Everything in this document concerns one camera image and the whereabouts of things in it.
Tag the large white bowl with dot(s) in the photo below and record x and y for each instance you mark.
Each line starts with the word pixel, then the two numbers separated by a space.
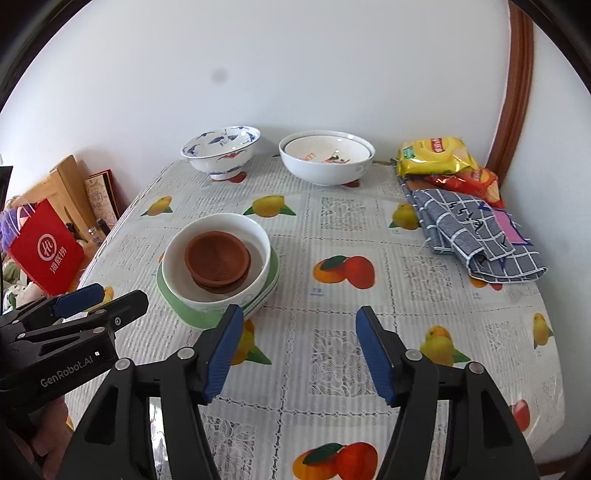
pixel 323 174

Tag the dark small bottle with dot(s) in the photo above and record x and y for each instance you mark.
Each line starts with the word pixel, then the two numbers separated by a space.
pixel 103 226

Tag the green square plate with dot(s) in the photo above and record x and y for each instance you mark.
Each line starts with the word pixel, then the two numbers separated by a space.
pixel 184 316

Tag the person's left hand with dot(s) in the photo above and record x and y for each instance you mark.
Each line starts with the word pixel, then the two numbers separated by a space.
pixel 46 443

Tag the red snack bag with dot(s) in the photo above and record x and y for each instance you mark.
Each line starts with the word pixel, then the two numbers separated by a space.
pixel 480 182

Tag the white bowl with print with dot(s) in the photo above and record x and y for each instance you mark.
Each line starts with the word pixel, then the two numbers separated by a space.
pixel 314 150

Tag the blue patterned porcelain bowl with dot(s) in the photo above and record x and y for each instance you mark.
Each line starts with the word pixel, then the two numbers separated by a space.
pixel 221 159

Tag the small brown bowl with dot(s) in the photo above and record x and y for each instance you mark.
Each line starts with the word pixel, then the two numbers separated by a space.
pixel 217 256

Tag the wooden box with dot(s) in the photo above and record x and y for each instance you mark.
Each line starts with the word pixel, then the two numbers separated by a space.
pixel 71 184

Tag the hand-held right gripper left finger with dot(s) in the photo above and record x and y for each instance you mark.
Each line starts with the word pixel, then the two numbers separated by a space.
pixel 226 350

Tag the blue checked dish cloth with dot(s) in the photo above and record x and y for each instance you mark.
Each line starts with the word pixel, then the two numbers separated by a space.
pixel 461 226

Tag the pink paper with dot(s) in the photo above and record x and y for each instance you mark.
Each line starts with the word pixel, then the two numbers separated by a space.
pixel 508 228

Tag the small clear bottle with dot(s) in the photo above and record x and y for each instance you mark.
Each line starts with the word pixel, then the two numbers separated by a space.
pixel 93 235

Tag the patterned book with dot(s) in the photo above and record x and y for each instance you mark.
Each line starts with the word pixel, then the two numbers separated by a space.
pixel 101 198

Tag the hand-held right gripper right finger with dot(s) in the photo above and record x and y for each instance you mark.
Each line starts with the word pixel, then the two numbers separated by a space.
pixel 374 355

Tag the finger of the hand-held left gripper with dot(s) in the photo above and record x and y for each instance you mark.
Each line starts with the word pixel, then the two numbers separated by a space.
pixel 78 300
pixel 124 307

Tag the red paper bag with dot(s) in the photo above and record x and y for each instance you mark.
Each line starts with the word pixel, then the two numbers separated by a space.
pixel 46 249

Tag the yellow snack bag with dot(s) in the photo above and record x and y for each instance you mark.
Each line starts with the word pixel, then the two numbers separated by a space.
pixel 434 154

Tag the white spotted cloth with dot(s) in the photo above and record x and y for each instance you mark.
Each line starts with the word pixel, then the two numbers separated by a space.
pixel 11 295

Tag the fruit printed tablecloth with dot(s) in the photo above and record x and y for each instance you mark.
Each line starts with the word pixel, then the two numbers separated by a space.
pixel 323 230

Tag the small white bowl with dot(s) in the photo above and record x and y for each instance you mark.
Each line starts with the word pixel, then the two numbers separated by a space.
pixel 173 270

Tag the brown wooden door frame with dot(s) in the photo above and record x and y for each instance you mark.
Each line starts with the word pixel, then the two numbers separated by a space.
pixel 512 115

